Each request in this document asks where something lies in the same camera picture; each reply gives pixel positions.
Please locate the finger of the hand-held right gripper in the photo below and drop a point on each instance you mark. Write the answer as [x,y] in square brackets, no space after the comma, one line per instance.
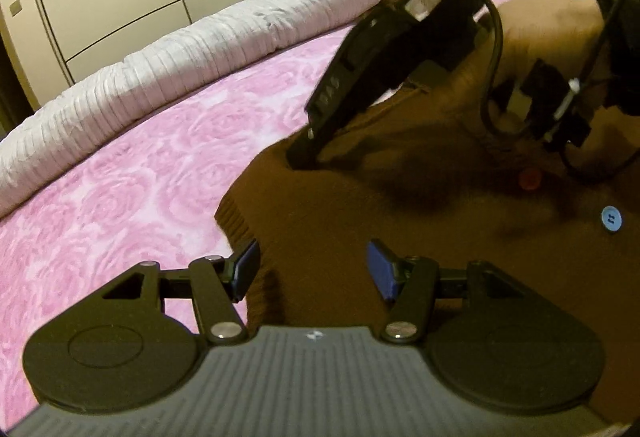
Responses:
[312,149]

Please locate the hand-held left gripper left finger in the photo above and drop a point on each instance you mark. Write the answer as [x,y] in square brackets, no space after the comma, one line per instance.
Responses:
[246,269]

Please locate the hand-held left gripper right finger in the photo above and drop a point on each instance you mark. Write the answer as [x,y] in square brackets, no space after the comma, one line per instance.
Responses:
[381,273]

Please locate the brown knit sweater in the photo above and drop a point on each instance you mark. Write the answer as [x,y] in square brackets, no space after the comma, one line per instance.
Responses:
[450,222]

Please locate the pink floral bed sheet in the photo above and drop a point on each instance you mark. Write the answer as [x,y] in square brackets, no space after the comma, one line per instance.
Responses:
[125,177]

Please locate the white quilted duvet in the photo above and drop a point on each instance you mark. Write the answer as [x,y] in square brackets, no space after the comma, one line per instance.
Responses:
[150,67]

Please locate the wall light switch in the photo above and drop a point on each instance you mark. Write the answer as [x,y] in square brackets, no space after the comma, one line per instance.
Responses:
[16,7]

